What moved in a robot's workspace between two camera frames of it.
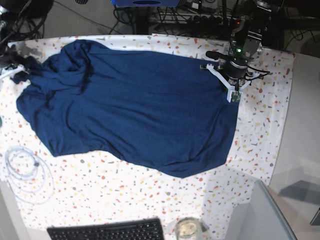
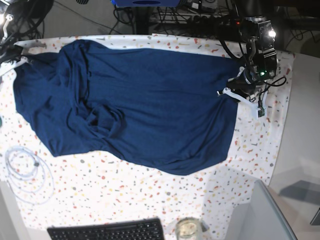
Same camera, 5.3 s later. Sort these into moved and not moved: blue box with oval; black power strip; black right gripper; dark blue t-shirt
Moved: black right gripper
Not moved: black power strip; dark blue t-shirt; blue box with oval
